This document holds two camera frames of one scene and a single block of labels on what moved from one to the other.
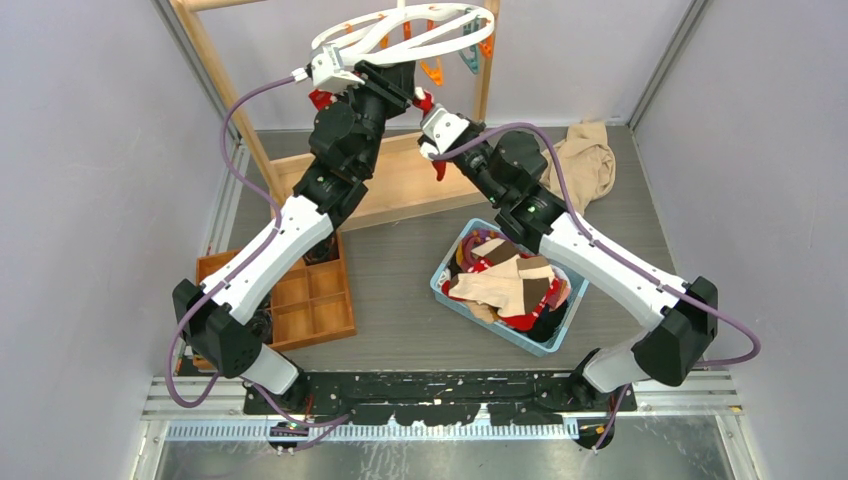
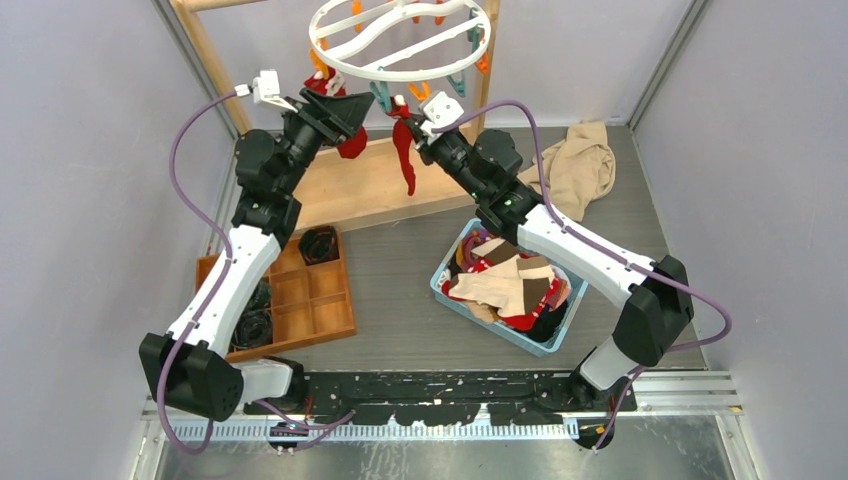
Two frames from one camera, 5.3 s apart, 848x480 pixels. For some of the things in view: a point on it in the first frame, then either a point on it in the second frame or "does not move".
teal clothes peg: (469, 28) -> (460, 85)
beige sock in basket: (497, 289) does not move
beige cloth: (587, 164) does not move
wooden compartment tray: (313, 303) does not move
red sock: (425, 101) -> (401, 117)
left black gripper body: (376, 100) -> (306, 132)
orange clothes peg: (435, 74) -> (423, 95)
